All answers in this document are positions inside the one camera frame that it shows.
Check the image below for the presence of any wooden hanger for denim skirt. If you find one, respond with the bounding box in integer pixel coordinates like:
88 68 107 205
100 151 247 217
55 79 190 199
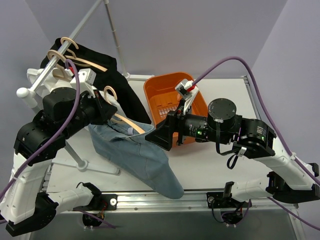
103 86 145 134

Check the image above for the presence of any blue denim skirt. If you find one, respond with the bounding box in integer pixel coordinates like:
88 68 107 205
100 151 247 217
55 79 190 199
88 120 184 199

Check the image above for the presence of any wooden hanger for white skirt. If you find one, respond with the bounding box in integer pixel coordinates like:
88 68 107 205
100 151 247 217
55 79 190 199
47 49 73 82

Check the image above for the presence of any white pleated skirt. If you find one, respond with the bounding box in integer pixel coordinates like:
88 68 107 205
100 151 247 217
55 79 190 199
26 68 74 98

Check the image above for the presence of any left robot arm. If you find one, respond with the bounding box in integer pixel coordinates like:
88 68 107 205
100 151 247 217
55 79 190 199
0 87 117 237

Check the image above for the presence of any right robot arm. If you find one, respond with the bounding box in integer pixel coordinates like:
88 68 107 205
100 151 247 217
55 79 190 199
145 98 320 207

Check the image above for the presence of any black skirt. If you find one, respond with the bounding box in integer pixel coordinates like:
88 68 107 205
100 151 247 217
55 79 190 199
39 37 153 126

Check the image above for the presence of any wooden hanger for black skirt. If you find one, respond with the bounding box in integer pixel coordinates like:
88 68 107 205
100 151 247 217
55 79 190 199
60 36 108 72

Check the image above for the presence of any orange plastic basket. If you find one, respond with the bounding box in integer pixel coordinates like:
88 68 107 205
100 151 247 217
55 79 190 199
143 72 208 125

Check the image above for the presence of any white metal clothes rack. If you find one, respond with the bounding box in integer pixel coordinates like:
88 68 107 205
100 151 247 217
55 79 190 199
16 0 156 176

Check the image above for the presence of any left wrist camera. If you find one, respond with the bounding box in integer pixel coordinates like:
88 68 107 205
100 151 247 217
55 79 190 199
78 68 96 92

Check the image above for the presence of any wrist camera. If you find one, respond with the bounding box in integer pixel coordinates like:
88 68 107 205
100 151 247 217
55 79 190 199
78 68 96 92
175 79 199 115

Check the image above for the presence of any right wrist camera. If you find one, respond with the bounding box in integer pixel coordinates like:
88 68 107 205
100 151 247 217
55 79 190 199
175 79 199 115

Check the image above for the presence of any aluminium mounting rail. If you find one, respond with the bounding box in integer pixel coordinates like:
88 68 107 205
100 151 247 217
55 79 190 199
42 191 300 213

